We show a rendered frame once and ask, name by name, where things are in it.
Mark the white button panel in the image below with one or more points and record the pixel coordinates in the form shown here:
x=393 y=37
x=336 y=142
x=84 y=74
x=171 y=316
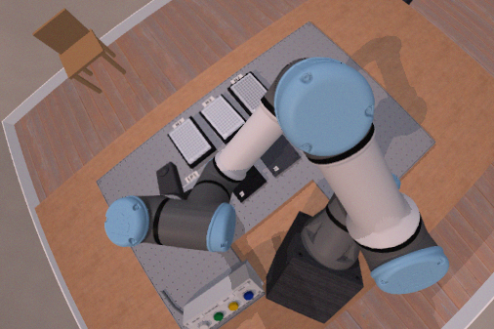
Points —
x=222 y=298

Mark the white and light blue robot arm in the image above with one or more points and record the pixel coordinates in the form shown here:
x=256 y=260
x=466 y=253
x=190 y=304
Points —
x=324 y=108

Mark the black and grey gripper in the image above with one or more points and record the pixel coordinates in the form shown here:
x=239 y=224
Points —
x=181 y=196

